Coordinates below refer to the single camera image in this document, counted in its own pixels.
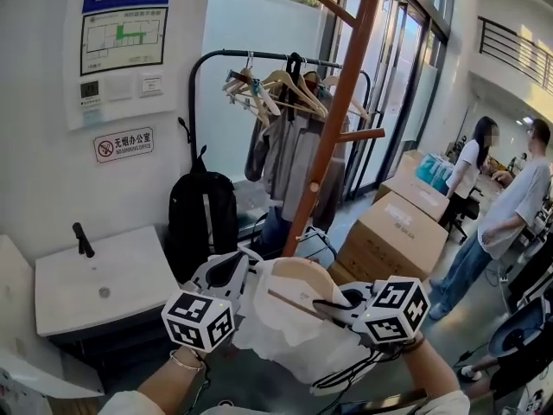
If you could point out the black framed glass door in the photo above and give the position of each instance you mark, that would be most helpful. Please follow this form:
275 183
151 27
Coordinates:
402 80

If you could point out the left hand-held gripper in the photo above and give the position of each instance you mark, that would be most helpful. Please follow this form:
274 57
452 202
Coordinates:
196 318

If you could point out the white notice panel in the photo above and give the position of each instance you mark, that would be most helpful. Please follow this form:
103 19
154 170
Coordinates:
73 37

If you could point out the teal packets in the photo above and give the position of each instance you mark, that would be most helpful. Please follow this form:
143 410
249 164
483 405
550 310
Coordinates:
434 173

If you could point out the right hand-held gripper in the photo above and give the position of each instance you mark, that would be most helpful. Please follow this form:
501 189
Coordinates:
393 309

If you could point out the white sink basin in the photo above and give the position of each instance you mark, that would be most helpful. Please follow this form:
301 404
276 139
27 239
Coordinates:
121 283

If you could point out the black glossy board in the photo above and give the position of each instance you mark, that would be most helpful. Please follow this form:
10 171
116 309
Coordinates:
389 404

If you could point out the person's left forearm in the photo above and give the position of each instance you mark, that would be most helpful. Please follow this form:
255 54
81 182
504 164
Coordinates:
168 383

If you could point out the wooden coat stand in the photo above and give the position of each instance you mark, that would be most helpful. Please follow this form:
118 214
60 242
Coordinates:
345 102

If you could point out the white jacket with black stripes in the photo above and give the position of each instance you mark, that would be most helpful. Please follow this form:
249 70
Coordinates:
311 348

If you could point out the evacuation map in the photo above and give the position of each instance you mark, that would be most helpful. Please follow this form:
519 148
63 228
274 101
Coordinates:
125 41

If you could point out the black balcony railing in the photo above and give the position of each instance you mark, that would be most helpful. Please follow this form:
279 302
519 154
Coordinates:
518 54

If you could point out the bunch of wooden hangers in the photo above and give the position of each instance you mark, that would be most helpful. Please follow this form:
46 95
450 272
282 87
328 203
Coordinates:
281 89

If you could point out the labelled white wall switch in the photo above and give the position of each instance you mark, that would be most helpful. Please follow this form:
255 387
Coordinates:
151 84

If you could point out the white drawer cabinet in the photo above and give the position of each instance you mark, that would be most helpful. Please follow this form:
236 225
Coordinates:
17 396

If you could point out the dark sink cabinet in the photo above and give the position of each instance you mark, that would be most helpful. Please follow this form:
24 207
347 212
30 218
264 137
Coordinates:
121 344

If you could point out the no smoking sign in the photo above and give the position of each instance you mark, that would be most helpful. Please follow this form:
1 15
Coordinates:
125 145

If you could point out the person's right forearm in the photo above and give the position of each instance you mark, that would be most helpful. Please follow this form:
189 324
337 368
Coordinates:
427 370

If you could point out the plain white wall switch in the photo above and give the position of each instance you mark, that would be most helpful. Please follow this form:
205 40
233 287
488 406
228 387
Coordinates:
118 88

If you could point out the black office chair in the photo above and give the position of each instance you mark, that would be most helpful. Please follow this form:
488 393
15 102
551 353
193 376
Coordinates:
468 210

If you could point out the dark blue bag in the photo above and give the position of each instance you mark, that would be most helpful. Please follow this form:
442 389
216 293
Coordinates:
274 231

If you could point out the grey floor fan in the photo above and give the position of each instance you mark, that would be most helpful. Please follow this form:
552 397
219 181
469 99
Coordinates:
518 331

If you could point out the brown wrist band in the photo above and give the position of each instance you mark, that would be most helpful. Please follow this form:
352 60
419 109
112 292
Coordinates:
415 345

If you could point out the grey hanging jacket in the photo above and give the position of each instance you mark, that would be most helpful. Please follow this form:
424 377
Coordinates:
294 158

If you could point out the wall thermostat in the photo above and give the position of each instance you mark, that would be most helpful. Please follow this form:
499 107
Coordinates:
90 92

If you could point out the black garment rack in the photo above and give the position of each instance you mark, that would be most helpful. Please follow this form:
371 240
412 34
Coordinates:
192 102

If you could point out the black faucet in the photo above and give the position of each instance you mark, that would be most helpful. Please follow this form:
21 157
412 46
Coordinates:
84 240

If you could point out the black backpack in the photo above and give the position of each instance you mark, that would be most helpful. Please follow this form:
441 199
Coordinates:
194 214

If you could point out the wooden hanger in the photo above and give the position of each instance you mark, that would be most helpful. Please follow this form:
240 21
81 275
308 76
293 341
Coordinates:
302 275

